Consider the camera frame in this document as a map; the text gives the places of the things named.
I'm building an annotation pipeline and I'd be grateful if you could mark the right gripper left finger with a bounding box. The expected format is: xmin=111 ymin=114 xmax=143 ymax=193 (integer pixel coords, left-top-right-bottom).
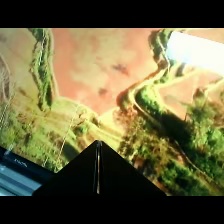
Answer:
xmin=32 ymin=140 xmax=99 ymax=197

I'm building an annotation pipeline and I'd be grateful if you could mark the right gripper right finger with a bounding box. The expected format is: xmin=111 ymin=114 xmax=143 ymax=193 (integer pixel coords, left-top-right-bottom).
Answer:
xmin=98 ymin=140 xmax=168 ymax=197

